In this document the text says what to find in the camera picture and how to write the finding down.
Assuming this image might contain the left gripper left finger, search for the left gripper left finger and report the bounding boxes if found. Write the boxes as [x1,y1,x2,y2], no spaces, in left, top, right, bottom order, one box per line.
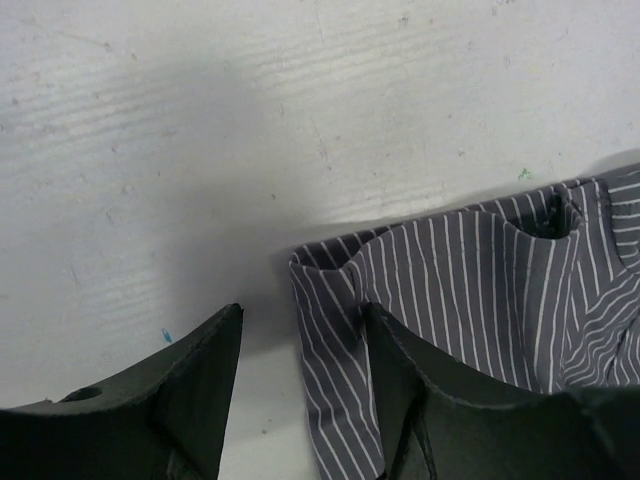
[1,304,243,479]

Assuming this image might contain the grey striped underwear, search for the grey striped underwear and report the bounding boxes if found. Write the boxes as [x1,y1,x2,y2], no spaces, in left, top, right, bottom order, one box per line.
[289,165,639,479]

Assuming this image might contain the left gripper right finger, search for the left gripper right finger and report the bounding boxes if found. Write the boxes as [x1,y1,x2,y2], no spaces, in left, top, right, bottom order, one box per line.
[362,304,639,479]

